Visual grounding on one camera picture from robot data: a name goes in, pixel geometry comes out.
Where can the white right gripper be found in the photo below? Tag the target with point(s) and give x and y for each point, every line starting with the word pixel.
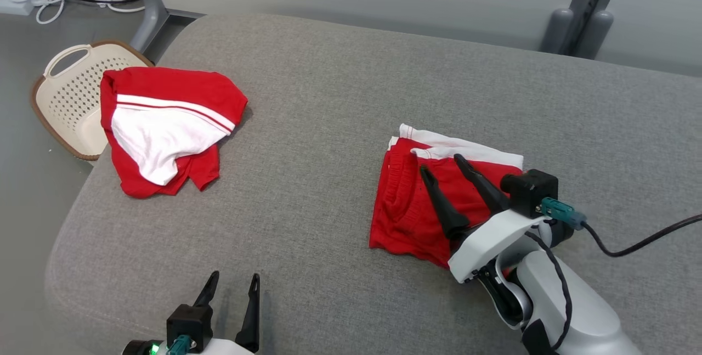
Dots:
pixel 488 240

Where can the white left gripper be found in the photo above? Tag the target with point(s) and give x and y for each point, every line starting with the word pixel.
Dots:
pixel 219 347

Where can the red white shorts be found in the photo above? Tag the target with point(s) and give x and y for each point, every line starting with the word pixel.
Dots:
pixel 406 207

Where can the red white t-shirt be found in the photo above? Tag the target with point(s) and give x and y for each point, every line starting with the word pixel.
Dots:
pixel 164 124

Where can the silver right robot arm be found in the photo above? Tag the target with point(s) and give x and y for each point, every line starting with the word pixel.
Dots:
pixel 592 316

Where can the cream plastic laundry basket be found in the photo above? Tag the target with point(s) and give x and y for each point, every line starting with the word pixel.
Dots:
pixel 71 102

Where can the grey metal table leg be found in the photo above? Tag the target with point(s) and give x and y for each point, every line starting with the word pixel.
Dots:
pixel 145 9

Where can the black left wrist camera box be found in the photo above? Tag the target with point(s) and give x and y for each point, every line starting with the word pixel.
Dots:
pixel 189 322

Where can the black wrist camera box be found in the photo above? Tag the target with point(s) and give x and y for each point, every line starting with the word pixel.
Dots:
pixel 529 190
pixel 189 322

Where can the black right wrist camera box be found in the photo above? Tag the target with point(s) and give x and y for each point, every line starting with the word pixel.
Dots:
pixel 529 190

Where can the dark grey partition post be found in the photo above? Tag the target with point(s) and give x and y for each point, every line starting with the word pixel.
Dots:
pixel 587 9

